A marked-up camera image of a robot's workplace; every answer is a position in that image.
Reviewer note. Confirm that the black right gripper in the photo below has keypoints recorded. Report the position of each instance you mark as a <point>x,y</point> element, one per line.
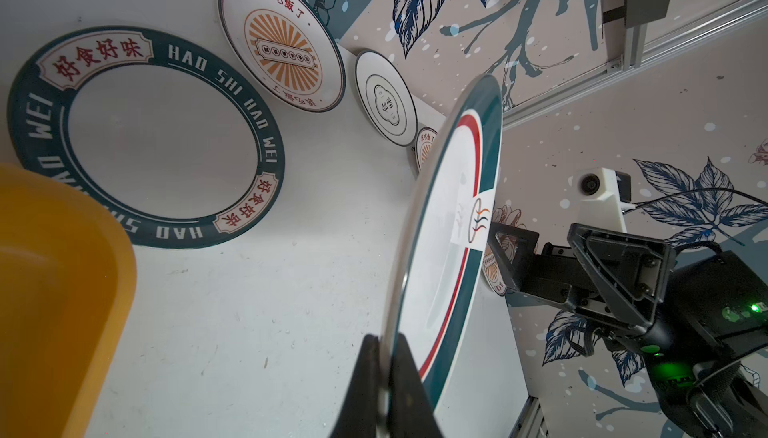
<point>616,279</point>

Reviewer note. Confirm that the yellow plastic bin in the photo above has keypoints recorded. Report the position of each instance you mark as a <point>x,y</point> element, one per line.
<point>68,280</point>

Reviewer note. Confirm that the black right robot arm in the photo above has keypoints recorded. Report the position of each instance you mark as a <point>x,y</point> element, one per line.
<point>690,327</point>

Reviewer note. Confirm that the orange sunburst plate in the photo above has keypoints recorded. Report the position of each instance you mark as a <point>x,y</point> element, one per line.
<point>492,273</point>
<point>286,48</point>
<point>423,145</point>

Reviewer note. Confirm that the white black motif plate back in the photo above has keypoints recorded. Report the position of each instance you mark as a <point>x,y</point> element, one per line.
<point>386,98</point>

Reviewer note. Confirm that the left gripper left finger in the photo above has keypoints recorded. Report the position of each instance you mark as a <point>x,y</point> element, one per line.
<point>359,415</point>

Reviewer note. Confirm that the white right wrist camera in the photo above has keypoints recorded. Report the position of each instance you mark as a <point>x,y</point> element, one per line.
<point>602,196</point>

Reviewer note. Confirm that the red green rim plate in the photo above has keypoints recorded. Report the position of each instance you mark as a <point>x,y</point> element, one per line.
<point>443,240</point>

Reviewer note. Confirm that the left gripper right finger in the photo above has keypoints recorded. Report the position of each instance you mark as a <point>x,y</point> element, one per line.
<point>410,413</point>

